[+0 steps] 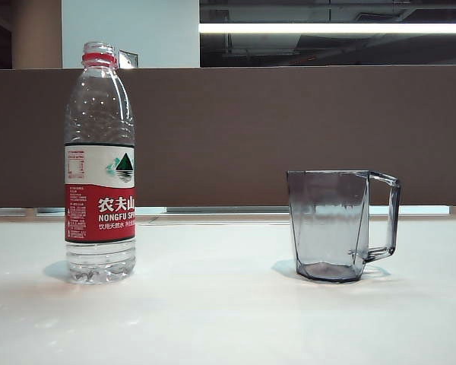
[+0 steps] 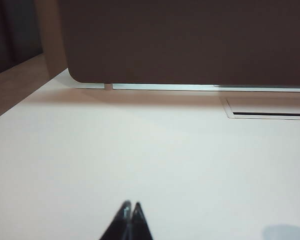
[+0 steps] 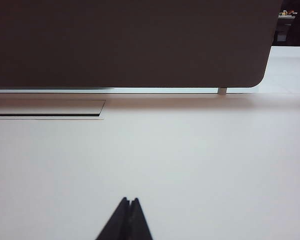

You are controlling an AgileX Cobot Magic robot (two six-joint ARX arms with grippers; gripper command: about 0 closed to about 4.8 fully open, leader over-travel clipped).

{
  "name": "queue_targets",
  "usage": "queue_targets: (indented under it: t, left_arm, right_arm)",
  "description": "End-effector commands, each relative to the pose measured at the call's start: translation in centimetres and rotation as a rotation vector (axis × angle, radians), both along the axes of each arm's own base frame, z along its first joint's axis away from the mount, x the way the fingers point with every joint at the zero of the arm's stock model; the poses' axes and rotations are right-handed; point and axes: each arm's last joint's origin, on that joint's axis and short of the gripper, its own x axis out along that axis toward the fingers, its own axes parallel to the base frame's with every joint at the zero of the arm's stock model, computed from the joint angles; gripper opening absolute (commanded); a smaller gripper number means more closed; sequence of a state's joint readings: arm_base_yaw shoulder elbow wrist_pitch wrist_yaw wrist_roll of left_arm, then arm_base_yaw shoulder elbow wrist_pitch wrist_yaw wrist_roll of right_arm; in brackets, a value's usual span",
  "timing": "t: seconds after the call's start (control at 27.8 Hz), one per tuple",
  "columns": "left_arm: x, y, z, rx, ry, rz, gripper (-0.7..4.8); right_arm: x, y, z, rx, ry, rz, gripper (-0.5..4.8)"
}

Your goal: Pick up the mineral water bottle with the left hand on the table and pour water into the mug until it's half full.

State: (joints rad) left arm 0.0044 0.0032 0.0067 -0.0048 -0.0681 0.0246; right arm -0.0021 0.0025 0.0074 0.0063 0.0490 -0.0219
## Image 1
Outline clear water bottle red label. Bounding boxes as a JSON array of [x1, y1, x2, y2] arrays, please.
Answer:
[[63, 41, 137, 286]]

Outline brown desk partition panel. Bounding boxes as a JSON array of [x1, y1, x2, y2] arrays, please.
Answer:
[[0, 68, 456, 209]]

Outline grey transparent plastic cup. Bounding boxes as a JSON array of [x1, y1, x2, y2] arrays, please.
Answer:
[[287, 170, 401, 284]]

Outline small white grey sign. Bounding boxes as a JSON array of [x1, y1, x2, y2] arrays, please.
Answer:
[[118, 49, 139, 69]]

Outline long ceiling light strip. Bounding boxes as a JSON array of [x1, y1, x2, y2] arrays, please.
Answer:
[[198, 23, 456, 34]]

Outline beige round pillar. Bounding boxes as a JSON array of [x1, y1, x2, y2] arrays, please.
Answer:
[[11, 0, 64, 70]]

